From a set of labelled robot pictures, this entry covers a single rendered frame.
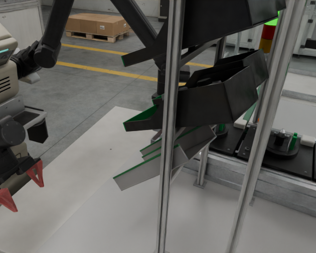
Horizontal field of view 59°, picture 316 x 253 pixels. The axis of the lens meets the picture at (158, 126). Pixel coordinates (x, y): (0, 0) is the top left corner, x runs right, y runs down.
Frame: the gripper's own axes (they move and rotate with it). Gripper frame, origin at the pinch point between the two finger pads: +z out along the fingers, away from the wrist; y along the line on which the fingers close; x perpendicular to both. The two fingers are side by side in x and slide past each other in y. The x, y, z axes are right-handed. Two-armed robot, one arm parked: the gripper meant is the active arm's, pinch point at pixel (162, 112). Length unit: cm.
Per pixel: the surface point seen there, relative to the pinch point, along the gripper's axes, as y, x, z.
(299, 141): 8, -55, 1
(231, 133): -0.1, -30.5, 0.8
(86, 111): 127, 155, 100
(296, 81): 112, -50, 12
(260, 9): -49, -38, -51
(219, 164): -18.2, -31.2, 3.4
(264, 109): -55, -42, -37
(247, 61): -36, -36, -39
